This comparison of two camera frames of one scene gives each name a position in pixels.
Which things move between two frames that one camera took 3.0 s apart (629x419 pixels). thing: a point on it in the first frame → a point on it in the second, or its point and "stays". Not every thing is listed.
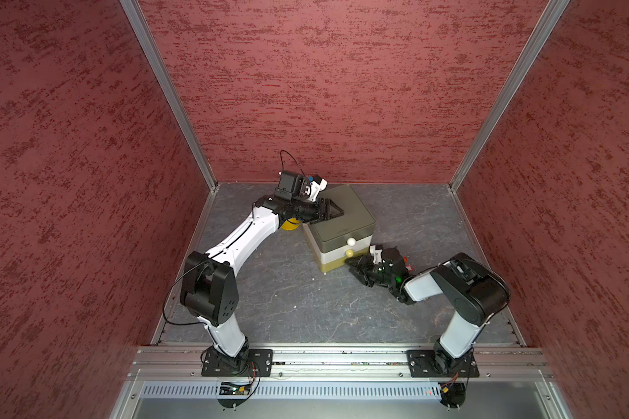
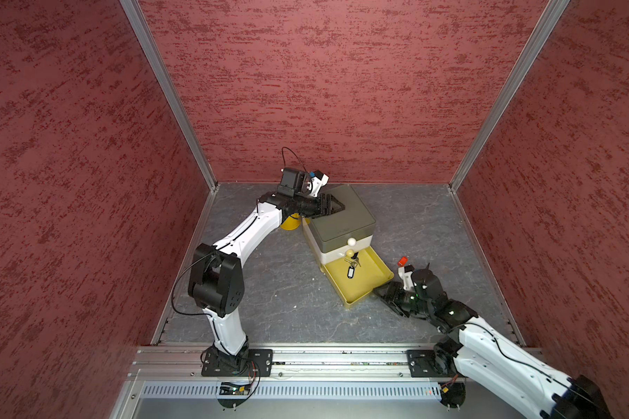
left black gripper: (325, 211) stays
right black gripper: (363, 262) → (393, 288)
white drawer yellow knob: (342, 253) stays
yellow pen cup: (291, 223) stays
